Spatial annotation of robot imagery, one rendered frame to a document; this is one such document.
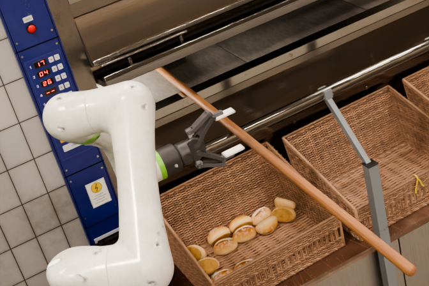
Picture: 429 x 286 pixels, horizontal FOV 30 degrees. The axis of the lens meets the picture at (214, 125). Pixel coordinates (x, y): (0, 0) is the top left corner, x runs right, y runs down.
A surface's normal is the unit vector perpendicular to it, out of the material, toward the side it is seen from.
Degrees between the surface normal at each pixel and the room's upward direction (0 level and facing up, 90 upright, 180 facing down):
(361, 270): 90
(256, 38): 0
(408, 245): 90
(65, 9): 90
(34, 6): 90
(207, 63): 0
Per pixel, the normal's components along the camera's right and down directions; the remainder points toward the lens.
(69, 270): -0.22, -0.67
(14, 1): 0.44, 0.35
